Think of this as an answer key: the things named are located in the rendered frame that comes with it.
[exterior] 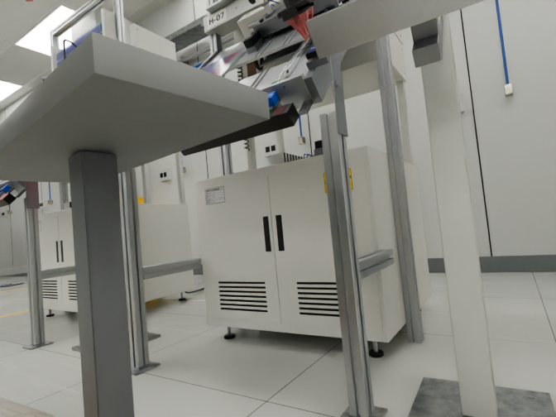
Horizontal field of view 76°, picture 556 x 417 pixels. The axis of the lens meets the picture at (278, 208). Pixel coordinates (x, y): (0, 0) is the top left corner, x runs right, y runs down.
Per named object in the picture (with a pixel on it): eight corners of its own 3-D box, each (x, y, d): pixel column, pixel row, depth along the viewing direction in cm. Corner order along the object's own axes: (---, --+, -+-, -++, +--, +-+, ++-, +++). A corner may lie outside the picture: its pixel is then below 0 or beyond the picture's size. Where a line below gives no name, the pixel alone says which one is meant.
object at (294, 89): (314, 104, 80) (301, 74, 76) (135, 158, 116) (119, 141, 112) (315, 101, 80) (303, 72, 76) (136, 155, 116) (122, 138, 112)
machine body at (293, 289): (390, 365, 98) (366, 144, 101) (207, 341, 136) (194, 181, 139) (433, 309, 152) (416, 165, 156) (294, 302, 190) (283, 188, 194)
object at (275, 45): (347, 35, 104) (342, 18, 101) (190, 98, 140) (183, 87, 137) (366, -1, 125) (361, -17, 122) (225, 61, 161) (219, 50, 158)
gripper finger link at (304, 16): (301, 41, 105) (288, 8, 100) (323, 31, 101) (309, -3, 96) (294, 49, 100) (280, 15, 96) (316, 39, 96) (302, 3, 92)
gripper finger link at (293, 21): (304, 40, 104) (291, 7, 100) (326, 30, 100) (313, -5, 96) (297, 47, 100) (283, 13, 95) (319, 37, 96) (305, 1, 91)
